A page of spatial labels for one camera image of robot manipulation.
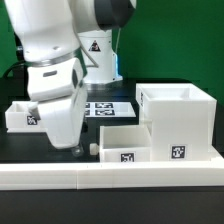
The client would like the white L-shaped border rail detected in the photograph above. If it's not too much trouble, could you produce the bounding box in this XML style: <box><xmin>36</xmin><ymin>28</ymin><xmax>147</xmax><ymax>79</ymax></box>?
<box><xmin>0</xmin><ymin>161</ymin><xmax>224</xmax><ymax>190</ymax></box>

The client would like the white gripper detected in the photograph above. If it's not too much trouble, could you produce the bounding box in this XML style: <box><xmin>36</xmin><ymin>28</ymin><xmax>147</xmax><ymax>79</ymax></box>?
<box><xmin>38</xmin><ymin>85</ymin><xmax>87</xmax><ymax>158</ymax></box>

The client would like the white rear drawer tray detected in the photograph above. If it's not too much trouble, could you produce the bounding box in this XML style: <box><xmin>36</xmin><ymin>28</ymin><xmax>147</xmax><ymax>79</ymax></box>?
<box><xmin>5</xmin><ymin>101</ymin><xmax>45</xmax><ymax>133</ymax></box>

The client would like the white fiducial marker sheet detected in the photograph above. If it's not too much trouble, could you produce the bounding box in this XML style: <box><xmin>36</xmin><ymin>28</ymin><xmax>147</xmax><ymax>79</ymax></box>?
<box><xmin>85</xmin><ymin>102</ymin><xmax>136</xmax><ymax>118</ymax></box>

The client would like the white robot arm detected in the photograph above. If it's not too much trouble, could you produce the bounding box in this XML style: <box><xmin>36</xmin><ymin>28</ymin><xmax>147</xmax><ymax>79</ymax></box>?
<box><xmin>4</xmin><ymin>0</ymin><xmax>137</xmax><ymax>150</ymax></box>

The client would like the white front drawer tray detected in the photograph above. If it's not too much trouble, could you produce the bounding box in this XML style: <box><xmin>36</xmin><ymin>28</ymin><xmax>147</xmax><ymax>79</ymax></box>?
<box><xmin>89</xmin><ymin>125</ymin><xmax>151</xmax><ymax>162</ymax></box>

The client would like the white drawer cabinet box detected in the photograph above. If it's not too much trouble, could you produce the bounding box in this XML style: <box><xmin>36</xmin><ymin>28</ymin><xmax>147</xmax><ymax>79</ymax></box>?
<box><xmin>136</xmin><ymin>83</ymin><xmax>222</xmax><ymax>162</ymax></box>

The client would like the white drawer tray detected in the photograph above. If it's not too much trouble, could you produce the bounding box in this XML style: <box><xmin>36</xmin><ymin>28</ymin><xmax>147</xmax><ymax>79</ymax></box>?
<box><xmin>5</xmin><ymin>101</ymin><xmax>45</xmax><ymax>133</ymax></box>
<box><xmin>89</xmin><ymin>125</ymin><xmax>151</xmax><ymax>162</ymax></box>

